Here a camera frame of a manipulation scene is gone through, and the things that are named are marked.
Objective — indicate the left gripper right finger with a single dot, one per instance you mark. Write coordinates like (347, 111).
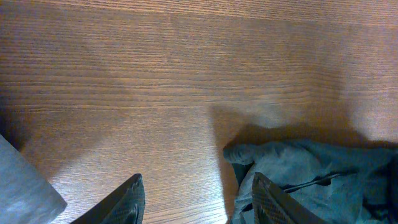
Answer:
(272, 205)

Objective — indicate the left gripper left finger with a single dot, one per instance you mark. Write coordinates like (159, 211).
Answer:
(125, 205)

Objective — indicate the black Nike t-shirt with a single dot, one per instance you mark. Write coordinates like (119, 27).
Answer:
(337, 184)

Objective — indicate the folded grey trousers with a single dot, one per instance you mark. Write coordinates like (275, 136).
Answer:
(26, 197)

